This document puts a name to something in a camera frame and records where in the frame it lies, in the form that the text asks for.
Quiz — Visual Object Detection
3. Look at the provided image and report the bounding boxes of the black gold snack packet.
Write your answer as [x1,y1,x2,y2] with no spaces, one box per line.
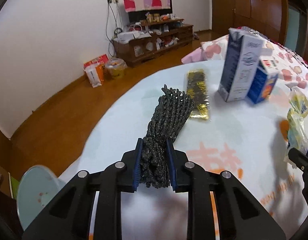
[186,69,210,120]

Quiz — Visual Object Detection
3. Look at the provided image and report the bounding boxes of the blue gable-top drink carton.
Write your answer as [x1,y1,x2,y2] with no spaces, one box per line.
[247,56,279,104]

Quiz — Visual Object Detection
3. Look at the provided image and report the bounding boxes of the tall grey milk carton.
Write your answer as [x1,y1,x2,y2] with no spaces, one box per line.
[218,28,264,102]

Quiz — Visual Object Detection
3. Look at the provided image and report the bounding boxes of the orange white paper bag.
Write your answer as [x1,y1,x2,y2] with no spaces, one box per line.
[83,54,109,88]

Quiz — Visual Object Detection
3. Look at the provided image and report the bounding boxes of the hanging power cables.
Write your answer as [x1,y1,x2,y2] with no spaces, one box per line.
[105,2,124,58]

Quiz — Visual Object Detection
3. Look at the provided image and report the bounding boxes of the yellow plastic bag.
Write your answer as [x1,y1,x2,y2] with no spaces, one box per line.
[284,87,308,168]

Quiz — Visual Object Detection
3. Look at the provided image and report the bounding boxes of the heart-patterned white quilt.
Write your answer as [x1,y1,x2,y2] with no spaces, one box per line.
[181,27,308,100]

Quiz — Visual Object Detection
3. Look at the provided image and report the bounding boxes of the yellow bucket with plastic bag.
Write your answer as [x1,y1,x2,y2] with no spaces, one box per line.
[105,57,127,79]

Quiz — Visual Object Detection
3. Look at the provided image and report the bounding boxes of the dark wooden side cabinet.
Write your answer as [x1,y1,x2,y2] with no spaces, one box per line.
[0,164,22,240]

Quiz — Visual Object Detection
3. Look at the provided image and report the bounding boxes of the brown wooden wardrobe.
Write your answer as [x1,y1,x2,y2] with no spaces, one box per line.
[212,0,308,62]

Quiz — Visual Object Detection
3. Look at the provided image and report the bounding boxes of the wall power socket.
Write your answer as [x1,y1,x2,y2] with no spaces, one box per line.
[107,0,119,4]

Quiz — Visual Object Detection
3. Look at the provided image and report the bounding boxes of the white cartoon tablecloth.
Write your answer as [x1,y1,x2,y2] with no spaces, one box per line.
[60,60,308,237]

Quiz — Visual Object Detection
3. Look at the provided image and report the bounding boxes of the wooden tv cabinet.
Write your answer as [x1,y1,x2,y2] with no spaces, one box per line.
[113,18,193,67]

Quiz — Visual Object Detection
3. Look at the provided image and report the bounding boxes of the light blue basin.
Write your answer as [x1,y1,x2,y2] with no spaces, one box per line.
[16,165,65,230]

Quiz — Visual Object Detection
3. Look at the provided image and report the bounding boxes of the red pink covered television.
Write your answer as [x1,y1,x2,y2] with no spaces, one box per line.
[124,0,171,12]

